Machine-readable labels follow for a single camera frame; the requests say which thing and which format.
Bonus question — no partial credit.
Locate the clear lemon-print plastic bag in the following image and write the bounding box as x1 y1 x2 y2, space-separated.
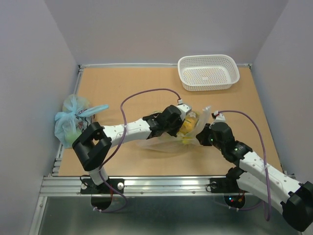
136 106 211 153

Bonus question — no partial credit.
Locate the yellow banana bunch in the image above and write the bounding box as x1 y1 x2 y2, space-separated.
177 111 200 144

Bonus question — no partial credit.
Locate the aluminium front rail frame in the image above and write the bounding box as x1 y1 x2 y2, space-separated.
39 175 300 196

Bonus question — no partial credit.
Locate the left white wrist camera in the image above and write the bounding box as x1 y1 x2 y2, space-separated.
176 99 192 119

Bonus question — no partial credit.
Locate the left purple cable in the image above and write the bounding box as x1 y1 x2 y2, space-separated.
94 88 183 213

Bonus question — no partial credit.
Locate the white perforated plastic basket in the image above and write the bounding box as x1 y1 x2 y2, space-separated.
178 54 240 92

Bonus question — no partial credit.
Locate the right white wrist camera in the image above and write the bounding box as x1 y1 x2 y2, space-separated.
212 111 226 123

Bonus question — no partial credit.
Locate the blue tied plastic bag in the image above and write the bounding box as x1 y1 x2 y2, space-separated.
54 94 109 148

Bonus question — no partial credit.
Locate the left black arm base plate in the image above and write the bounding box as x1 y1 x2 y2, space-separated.
80 177 125 194

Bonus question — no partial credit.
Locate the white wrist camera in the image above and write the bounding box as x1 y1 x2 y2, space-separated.
212 111 226 123
176 99 192 119

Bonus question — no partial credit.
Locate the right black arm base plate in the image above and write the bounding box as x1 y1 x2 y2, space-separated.
204 176 252 194

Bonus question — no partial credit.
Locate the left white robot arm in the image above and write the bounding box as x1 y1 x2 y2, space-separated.
72 104 191 193

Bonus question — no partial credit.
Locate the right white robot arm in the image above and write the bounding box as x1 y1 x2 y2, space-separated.
196 122 313 232

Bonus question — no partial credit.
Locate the aluminium left side rail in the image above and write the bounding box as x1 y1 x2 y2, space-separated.
50 65 84 177

